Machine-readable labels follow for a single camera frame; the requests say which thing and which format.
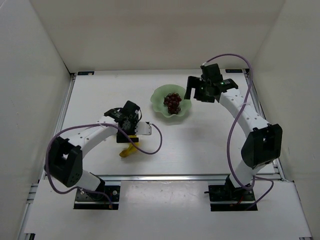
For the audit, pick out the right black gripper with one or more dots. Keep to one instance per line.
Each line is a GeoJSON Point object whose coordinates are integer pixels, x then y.
{"type": "Point", "coordinates": [202, 91]}

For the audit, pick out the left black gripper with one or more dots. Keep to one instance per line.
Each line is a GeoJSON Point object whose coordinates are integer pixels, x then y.
{"type": "Point", "coordinates": [127, 138]}

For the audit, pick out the yellow fake banana bunch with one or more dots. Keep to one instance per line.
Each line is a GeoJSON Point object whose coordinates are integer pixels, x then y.
{"type": "Point", "coordinates": [128, 151]}

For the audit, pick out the dark red fake grapes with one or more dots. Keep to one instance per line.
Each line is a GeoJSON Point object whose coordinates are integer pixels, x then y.
{"type": "Point", "coordinates": [172, 102]}

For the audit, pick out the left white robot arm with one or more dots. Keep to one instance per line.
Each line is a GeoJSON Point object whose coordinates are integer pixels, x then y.
{"type": "Point", "coordinates": [64, 157]}

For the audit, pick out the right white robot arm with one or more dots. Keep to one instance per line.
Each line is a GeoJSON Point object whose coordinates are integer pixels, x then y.
{"type": "Point", "coordinates": [263, 140]}

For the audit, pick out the green wavy fruit bowl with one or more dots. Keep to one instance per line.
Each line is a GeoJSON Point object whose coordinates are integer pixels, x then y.
{"type": "Point", "coordinates": [162, 91]}

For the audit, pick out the right blue corner label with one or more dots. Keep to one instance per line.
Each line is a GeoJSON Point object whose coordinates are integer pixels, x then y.
{"type": "Point", "coordinates": [233, 71]}

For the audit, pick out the blue corner label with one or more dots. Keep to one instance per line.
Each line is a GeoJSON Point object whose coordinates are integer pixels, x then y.
{"type": "Point", "coordinates": [85, 73]}
{"type": "Point", "coordinates": [233, 71]}

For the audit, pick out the left blue corner label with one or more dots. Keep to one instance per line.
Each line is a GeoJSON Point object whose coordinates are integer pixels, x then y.
{"type": "Point", "coordinates": [85, 73]}

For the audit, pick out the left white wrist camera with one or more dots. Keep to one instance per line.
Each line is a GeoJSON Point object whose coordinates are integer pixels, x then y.
{"type": "Point", "coordinates": [143, 128]}

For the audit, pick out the front aluminium rail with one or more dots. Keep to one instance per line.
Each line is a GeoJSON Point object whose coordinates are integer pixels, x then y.
{"type": "Point", "coordinates": [199, 177]}

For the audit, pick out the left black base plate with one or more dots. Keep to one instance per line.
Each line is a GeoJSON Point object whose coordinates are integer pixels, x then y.
{"type": "Point", "coordinates": [90, 201]}

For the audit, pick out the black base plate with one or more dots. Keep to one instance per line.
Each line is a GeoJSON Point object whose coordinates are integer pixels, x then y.
{"type": "Point", "coordinates": [223, 201]}
{"type": "Point", "coordinates": [90, 201]}

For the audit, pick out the left aluminium rail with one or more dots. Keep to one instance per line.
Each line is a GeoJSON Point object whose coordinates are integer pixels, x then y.
{"type": "Point", "coordinates": [64, 106]}

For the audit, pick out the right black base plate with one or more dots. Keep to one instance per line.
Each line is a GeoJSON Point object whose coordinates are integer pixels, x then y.
{"type": "Point", "coordinates": [223, 201]}

